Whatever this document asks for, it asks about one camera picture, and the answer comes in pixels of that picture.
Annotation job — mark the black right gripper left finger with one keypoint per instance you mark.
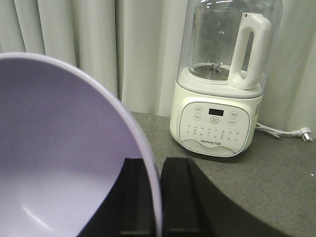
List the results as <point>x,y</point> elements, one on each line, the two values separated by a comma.
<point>127,210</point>

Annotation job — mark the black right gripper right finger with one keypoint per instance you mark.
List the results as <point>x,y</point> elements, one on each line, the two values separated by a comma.
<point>194,207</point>

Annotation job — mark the purple plastic bowl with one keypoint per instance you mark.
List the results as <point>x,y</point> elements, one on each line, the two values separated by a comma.
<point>64,140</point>

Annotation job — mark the grey pleated curtain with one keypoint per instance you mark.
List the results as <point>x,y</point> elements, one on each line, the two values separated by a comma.
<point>132,47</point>

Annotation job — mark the white blender with clear jar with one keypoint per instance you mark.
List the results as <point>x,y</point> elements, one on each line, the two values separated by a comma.
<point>223,67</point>

